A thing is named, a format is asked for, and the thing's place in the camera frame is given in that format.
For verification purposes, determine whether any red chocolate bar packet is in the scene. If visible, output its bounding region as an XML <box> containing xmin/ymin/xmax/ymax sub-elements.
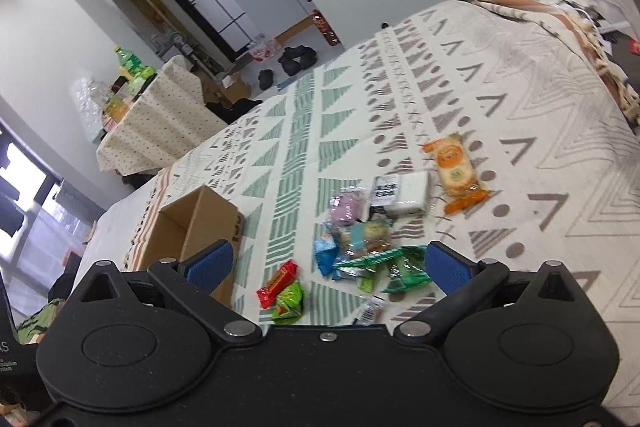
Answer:
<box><xmin>256</xmin><ymin>259</ymin><xmax>298</xmax><ymax>309</ymax></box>

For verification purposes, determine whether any teal banded biscuit packet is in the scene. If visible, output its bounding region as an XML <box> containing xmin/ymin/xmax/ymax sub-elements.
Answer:
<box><xmin>338</xmin><ymin>219</ymin><xmax>392</xmax><ymax>257</ymax></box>

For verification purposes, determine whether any blue snack packet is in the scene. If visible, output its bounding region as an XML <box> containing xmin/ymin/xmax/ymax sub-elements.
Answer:
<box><xmin>314</xmin><ymin>232</ymin><xmax>345</xmax><ymax>280</ymax></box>

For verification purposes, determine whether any green snack packet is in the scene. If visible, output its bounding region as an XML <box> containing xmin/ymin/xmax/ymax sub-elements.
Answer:
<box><xmin>271</xmin><ymin>281</ymin><xmax>305</xmax><ymax>325</ymax></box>

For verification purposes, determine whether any cardboard box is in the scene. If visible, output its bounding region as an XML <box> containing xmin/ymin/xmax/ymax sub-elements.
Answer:
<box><xmin>124</xmin><ymin>185</ymin><xmax>244</xmax><ymax>307</ymax></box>

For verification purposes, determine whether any orange rice cracker packet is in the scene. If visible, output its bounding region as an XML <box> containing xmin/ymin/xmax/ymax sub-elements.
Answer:
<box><xmin>422</xmin><ymin>133</ymin><xmax>490</xmax><ymax>216</ymax></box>

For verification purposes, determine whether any small silver candy packet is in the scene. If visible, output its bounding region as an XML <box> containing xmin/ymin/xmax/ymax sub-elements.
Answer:
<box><xmin>354</xmin><ymin>296</ymin><xmax>388</xmax><ymax>326</ymax></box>

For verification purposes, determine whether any black white cake packet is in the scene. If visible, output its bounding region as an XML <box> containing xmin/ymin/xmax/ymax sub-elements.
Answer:
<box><xmin>369</xmin><ymin>171</ymin><xmax>432</xmax><ymax>216</ymax></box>

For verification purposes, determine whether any purple mochi packet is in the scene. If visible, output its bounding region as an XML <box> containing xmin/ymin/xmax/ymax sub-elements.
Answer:
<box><xmin>329</xmin><ymin>187</ymin><xmax>366</xmax><ymax>227</ymax></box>

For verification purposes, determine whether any patterned bed blanket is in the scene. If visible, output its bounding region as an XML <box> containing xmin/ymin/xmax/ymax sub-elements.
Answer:
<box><xmin>81</xmin><ymin>0</ymin><xmax>639</xmax><ymax>425</ymax></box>

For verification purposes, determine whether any table with dotted cloth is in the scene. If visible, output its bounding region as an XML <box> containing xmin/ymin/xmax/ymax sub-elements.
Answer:
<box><xmin>96</xmin><ymin>56</ymin><xmax>227</xmax><ymax>176</ymax></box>

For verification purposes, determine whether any single black slipper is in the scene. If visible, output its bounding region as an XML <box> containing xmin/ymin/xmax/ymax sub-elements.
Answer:
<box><xmin>258</xmin><ymin>69</ymin><xmax>274</xmax><ymax>91</ymax></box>

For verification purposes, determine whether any green soda bottle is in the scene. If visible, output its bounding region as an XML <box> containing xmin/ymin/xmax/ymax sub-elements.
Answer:
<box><xmin>114</xmin><ymin>46</ymin><xmax>155</xmax><ymax>80</ymax></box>

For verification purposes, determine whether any red white plastic bag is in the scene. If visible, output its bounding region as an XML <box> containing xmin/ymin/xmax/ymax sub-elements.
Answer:
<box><xmin>248</xmin><ymin>34</ymin><xmax>280</xmax><ymax>62</ymax></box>

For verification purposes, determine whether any black shoes pile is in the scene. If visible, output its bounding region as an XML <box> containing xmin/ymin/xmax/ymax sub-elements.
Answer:
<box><xmin>278</xmin><ymin>46</ymin><xmax>318</xmax><ymax>77</ymax></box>

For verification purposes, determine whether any red snack canister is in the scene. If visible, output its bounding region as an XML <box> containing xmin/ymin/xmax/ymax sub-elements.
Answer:
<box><xmin>311</xmin><ymin>10</ymin><xmax>340</xmax><ymax>46</ymax></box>

